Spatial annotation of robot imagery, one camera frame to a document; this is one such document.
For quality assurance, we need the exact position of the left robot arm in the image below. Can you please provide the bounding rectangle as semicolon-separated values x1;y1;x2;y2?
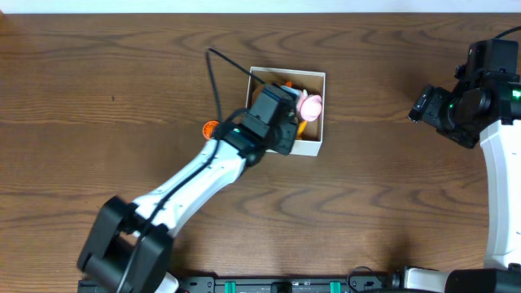
77;85;298;292

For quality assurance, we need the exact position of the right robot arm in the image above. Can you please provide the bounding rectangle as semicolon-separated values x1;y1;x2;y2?
392;36;520;292

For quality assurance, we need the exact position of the brown plush toy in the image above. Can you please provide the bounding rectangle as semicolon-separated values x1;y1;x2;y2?
251;85;265;105

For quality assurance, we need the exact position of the pink pig toy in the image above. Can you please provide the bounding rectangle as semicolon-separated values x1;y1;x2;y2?
282;85;323;122

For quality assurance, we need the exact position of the orange patterned ball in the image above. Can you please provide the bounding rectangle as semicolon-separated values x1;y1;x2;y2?
202;120;220;140

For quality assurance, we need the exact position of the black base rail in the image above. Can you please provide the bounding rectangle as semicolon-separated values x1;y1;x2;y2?
157;274;405;293

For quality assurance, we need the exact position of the white cardboard box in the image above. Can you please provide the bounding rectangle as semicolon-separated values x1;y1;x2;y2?
250;67;326;156

